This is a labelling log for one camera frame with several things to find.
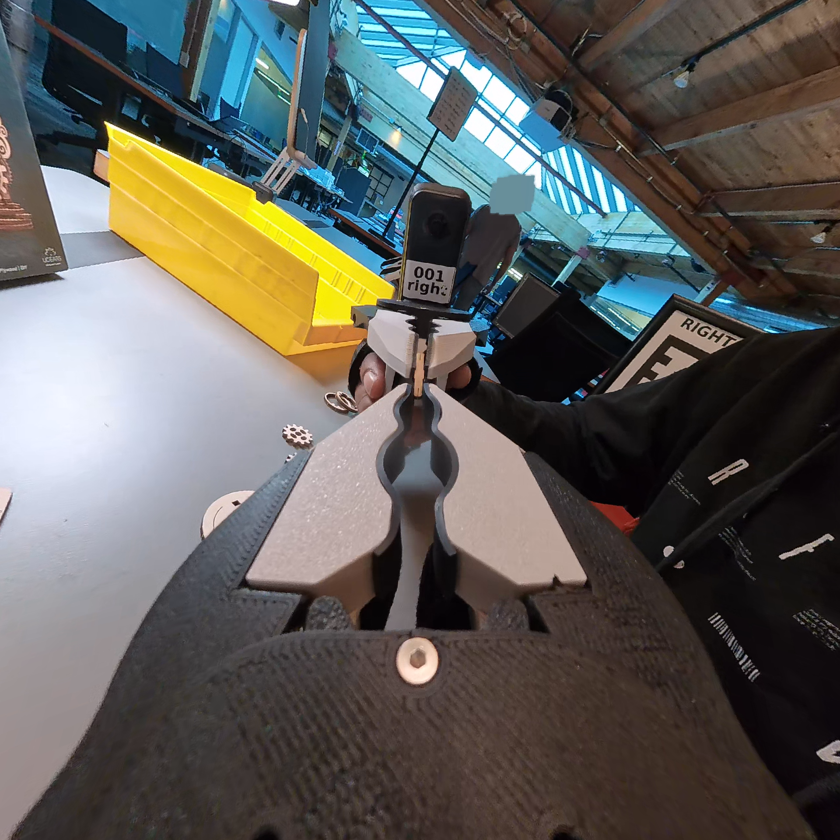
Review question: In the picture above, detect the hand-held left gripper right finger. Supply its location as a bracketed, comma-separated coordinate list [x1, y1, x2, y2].
[425, 385, 588, 616]

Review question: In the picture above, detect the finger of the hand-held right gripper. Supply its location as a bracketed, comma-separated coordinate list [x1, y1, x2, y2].
[425, 322, 476, 389]
[366, 315, 422, 389]

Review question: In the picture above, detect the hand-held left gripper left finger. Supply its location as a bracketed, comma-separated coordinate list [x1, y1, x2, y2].
[246, 384, 416, 621]

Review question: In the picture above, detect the yellow plastic bin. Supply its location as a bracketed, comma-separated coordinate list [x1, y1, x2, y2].
[105, 121, 395, 357]

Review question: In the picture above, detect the person's right forearm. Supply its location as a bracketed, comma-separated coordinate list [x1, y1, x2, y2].
[469, 328, 840, 526]

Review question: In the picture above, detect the grey desk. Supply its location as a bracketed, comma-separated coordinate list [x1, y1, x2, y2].
[0, 164, 506, 840]

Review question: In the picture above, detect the background long desk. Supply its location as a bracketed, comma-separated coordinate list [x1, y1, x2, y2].
[36, 13, 277, 172]

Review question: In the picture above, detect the person's right hand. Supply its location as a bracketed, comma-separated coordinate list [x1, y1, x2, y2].
[357, 353, 475, 448]

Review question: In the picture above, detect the orange red cushion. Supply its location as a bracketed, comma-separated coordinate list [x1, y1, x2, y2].
[591, 502, 641, 534]

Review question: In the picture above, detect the black equipment case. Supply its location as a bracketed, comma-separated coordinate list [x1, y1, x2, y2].
[489, 272, 631, 403]

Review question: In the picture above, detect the hanging white sign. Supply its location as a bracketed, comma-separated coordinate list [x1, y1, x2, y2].
[428, 66, 479, 140]

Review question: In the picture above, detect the ceiling-mounted white device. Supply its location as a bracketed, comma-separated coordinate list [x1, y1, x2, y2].
[520, 88, 578, 153]

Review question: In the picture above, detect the monitor on pale curved stand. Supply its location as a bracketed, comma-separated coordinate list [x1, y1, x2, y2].
[252, 0, 330, 201]

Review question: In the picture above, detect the black framed marker board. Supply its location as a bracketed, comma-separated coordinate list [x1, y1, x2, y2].
[594, 295, 765, 395]

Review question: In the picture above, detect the black puzzle box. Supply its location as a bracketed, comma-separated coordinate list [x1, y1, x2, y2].
[0, 26, 68, 283]

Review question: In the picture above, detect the large wooden ring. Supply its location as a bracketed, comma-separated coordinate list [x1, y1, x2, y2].
[200, 490, 256, 540]

